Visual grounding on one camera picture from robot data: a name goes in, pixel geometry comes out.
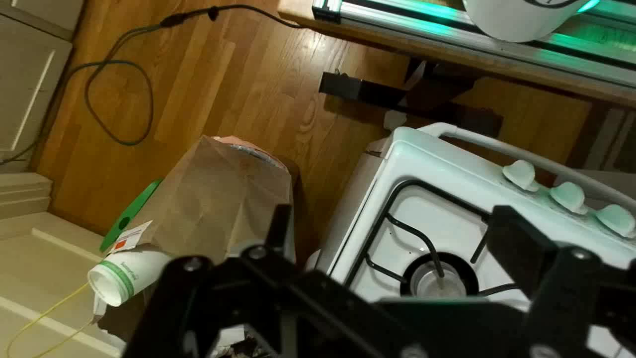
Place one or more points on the white cabinet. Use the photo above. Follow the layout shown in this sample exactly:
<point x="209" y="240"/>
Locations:
<point x="30" y="74"/>

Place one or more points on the white paper coffee cup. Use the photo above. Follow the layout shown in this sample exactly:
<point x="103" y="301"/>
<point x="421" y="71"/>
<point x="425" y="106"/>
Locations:
<point x="129" y="273"/>

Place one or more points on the stove burner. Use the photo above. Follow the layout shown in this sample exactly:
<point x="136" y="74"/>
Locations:
<point x="437" y="283"/>

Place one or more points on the green plastic lid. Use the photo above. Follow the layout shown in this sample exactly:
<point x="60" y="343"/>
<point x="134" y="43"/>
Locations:
<point x="130" y="214"/>

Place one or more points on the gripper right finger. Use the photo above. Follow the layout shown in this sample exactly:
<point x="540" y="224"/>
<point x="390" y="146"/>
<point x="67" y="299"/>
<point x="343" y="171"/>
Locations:
<point x="566" y="288"/>

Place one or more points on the white stove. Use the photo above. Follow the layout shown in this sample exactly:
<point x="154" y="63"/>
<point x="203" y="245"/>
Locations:
<point x="447" y="164"/>

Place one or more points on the black burner grate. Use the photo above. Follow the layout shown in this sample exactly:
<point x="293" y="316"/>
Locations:
<point x="382" y="219"/>

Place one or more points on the white stove knob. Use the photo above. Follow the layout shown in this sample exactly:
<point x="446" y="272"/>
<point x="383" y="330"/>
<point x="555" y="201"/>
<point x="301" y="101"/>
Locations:
<point x="569" y="196"/>
<point x="616" y="219"/>
<point x="519" y="174"/>

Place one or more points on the brown paper bag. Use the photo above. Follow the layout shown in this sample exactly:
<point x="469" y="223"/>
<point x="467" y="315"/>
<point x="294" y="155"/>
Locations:
<point x="218" y="199"/>

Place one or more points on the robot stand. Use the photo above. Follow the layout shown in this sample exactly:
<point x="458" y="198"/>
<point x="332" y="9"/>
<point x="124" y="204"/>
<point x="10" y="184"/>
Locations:
<point x="447" y="44"/>

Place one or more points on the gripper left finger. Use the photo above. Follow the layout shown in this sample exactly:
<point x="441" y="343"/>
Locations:
<point x="278" y="298"/>

